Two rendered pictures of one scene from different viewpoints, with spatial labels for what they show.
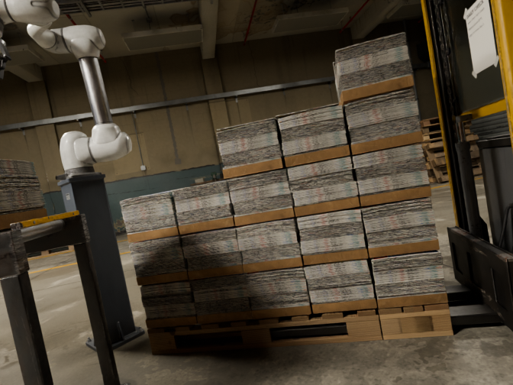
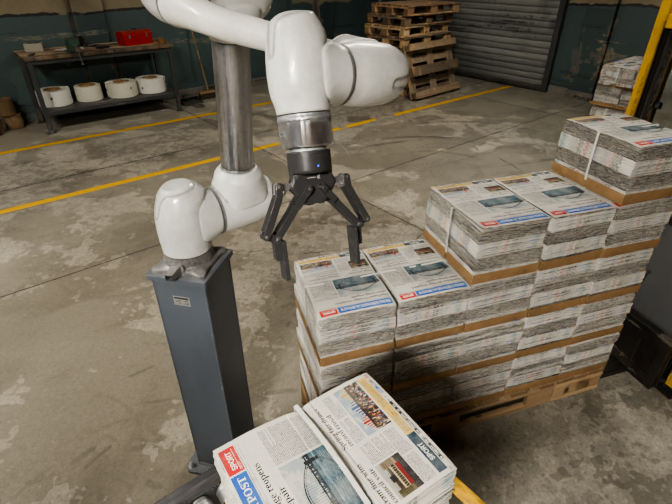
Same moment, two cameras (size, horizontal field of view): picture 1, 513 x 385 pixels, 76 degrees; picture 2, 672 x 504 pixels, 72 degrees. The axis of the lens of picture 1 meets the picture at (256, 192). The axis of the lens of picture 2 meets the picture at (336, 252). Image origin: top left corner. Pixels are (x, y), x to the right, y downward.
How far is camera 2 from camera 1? 1.73 m
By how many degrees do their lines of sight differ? 41
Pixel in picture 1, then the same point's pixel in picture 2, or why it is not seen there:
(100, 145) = (243, 212)
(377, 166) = (614, 267)
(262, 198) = (502, 302)
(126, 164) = not seen: outside the picture
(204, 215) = (432, 325)
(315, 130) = (582, 232)
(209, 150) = not seen: outside the picture
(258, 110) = not seen: outside the picture
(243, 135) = (510, 236)
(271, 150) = (532, 253)
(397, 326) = (563, 390)
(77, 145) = (205, 216)
